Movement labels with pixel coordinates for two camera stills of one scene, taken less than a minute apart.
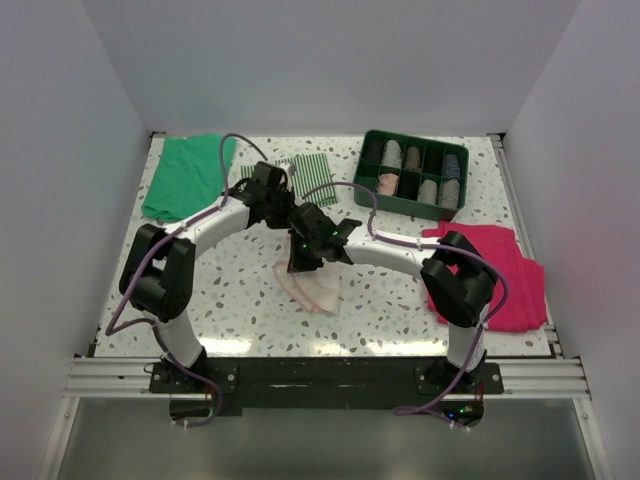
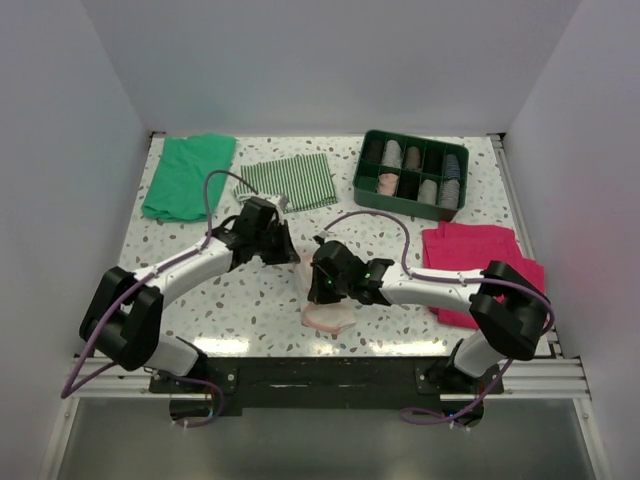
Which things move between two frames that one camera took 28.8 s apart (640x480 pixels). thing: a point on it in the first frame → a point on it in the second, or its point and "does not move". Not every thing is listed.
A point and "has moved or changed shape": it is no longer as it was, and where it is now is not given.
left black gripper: (287, 194) → (286, 252)
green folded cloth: (189, 177) does not move
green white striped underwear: (311, 170) does not move
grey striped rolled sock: (450, 193) does not move
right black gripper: (297, 264) → (317, 293)
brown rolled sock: (412, 158) does not move
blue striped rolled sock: (452, 169) does not move
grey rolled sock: (392, 154) does not move
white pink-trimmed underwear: (317, 290) has moved or changed shape
